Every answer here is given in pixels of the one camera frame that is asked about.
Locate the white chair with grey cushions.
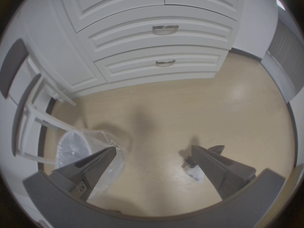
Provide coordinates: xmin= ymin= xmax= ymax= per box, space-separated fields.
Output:
xmin=0 ymin=39 xmax=79 ymax=166

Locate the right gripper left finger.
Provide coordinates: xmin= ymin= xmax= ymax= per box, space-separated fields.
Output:
xmin=51 ymin=146 xmax=117 ymax=201

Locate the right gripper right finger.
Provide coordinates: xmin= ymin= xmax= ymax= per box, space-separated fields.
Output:
xmin=191 ymin=145 xmax=257 ymax=201

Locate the clear plastic bag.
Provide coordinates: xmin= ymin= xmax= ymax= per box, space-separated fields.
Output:
xmin=55 ymin=127 xmax=130 ymax=200

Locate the white wardrobe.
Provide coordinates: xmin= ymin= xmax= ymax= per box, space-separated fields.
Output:
xmin=20 ymin=0 xmax=245 ymax=102

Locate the black plastic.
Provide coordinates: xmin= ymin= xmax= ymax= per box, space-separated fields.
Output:
xmin=182 ymin=145 xmax=225 ymax=170

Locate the grey curtain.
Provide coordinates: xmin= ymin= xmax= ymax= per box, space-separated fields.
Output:
xmin=267 ymin=18 xmax=304 ymax=100

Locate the white trash bin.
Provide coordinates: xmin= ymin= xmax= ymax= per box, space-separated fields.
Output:
xmin=57 ymin=130 xmax=128 ymax=200

